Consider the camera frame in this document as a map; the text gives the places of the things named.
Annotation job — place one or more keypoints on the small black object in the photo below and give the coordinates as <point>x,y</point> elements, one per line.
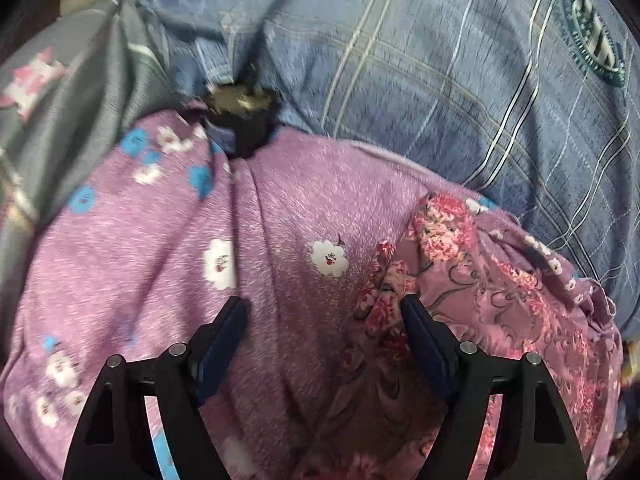
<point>245,130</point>

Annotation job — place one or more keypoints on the blue plaid quilt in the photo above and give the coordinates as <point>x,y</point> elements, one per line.
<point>400,60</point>

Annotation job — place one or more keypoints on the maroon floral garment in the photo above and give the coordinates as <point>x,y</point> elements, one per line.
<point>500,300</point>

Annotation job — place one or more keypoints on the grey striped bed sheet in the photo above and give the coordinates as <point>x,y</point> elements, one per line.
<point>100,85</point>

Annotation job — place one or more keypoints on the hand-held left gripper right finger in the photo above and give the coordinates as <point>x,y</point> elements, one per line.
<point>425,345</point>

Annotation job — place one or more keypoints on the purple floral blanket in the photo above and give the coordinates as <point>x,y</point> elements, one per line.
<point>275,210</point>

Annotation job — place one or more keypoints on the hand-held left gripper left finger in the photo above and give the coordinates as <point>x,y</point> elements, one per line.
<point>220,355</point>

